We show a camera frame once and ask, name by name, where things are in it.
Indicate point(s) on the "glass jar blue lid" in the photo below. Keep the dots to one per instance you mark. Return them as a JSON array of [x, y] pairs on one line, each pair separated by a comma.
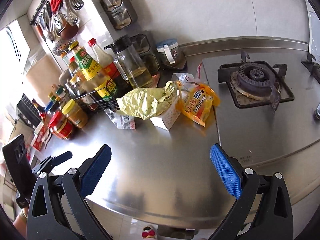
[[169, 51]]

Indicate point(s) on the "orange sulfur soap packet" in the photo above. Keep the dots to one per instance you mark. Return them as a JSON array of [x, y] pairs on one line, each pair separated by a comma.
[[195, 101]]

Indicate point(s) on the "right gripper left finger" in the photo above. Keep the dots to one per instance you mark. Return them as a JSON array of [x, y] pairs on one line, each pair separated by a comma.
[[46, 216]]

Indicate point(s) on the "wall mounted spice box set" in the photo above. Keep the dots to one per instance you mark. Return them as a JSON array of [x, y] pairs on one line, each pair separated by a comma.
[[121, 13]]

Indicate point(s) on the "printed snack bag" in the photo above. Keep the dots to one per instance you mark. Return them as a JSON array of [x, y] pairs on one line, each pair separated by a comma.
[[119, 120]]

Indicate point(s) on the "yellow paper bag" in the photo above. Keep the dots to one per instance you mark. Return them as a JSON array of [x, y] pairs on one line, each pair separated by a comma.
[[146, 103]]

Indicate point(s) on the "red cap soy sauce bottle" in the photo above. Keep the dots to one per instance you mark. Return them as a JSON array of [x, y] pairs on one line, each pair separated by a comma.
[[106, 61]]

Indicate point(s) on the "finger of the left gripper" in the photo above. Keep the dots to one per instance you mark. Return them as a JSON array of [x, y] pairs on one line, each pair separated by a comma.
[[61, 158]]

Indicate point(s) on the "orange lid sauce jar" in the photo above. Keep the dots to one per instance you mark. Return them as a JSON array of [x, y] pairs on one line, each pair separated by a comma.
[[76, 71]]

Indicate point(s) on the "red label chili jar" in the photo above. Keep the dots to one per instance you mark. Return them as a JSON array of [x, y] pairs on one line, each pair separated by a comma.
[[61, 126]]

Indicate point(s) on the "black wire condiment rack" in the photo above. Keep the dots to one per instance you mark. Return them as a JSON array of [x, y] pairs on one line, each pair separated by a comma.
[[89, 99]]

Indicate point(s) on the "person's left hand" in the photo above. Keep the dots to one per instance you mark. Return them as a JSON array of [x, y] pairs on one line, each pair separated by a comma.
[[20, 222]]

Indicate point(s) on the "yellow lid sauce jar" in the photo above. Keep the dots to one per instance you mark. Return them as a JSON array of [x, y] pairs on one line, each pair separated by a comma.
[[73, 112]]

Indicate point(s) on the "glass oil dispenser black lid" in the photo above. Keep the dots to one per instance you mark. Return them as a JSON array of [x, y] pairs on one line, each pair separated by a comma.
[[129, 63]]

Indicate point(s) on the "left red white slipper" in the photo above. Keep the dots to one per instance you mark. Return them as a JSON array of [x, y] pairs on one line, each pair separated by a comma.
[[148, 232]]

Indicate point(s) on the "stainless gas stove top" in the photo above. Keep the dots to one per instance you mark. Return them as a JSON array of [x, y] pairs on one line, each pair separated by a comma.
[[260, 135]]

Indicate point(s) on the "large yellow label vinegar bottle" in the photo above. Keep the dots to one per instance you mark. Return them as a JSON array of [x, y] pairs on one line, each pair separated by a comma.
[[93, 72]]

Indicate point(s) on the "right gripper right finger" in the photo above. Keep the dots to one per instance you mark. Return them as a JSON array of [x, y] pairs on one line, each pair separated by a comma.
[[262, 207]]

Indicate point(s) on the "gas stove burner grate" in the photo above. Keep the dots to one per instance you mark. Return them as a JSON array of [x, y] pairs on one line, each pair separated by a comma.
[[256, 83]]

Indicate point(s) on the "hanging utensil rail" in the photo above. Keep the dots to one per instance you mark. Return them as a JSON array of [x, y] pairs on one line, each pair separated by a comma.
[[57, 15]]

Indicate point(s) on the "small white box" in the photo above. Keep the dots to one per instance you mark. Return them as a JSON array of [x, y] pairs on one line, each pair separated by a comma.
[[167, 118]]

